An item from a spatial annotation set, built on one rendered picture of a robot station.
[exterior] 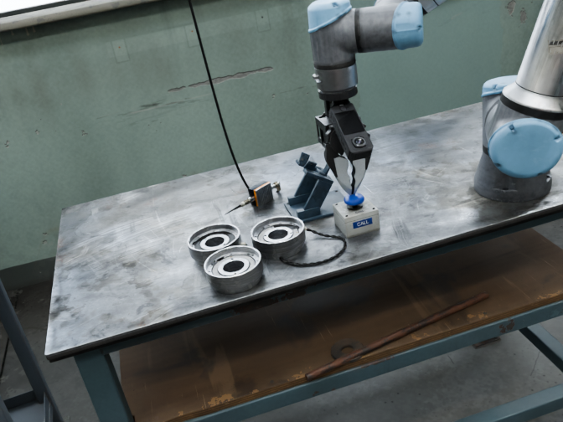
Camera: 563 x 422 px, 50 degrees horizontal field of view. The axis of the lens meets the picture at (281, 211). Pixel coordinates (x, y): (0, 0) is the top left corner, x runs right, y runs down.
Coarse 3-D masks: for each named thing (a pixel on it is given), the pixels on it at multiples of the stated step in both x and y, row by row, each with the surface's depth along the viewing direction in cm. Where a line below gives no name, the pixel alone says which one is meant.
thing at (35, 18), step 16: (64, 0) 241; (80, 0) 242; (96, 0) 240; (112, 0) 234; (128, 0) 235; (144, 0) 236; (160, 0) 239; (0, 16) 237; (16, 16) 235; (32, 16) 229; (48, 16) 229; (64, 16) 231; (80, 16) 233; (0, 32) 228
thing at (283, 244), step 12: (288, 216) 122; (252, 228) 120; (264, 228) 122; (276, 228) 120; (288, 228) 120; (300, 228) 119; (252, 240) 117; (276, 240) 116; (288, 240) 113; (300, 240) 115; (264, 252) 115; (276, 252) 114; (288, 252) 114
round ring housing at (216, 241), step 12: (204, 228) 123; (216, 228) 124; (228, 228) 123; (192, 240) 121; (204, 240) 121; (216, 240) 122; (228, 240) 119; (240, 240) 119; (192, 252) 117; (204, 252) 115
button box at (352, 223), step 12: (336, 204) 122; (360, 204) 119; (372, 204) 120; (336, 216) 122; (348, 216) 117; (360, 216) 117; (372, 216) 118; (348, 228) 117; (360, 228) 118; (372, 228) 119
